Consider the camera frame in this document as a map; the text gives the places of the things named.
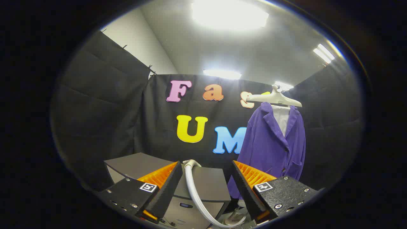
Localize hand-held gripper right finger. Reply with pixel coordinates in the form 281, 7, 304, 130
231, 160, 319, 224

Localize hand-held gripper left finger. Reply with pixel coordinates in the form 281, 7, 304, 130
97, 161, 183, 224

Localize white garment steamer hose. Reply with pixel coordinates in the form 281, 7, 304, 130
184, 165, 247, 228

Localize purple corduroy jacket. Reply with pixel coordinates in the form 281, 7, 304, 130
227, 102, 306, 200

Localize white plastic clothes hanger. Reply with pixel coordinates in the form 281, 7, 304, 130
245, 84, 302, 108

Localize black backdrop cloth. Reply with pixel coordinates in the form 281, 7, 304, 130
140, 74, 280, 178

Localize white inner shirt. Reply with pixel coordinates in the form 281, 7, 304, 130
272, 105, 290, 137

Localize plain black curtain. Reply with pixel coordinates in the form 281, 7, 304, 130
286, 62, 363, 191
51, 30, 151, 191

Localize small ceiling light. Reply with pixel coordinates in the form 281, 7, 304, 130
275, 81, 294, 91

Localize long ceiling light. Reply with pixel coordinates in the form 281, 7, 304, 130
203, 69, 242, 80

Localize double strip ceiling light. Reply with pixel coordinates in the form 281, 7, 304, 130
313, 44, 335, 64

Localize large round ceiling light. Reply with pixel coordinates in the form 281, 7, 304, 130
191, 0, 269, 31

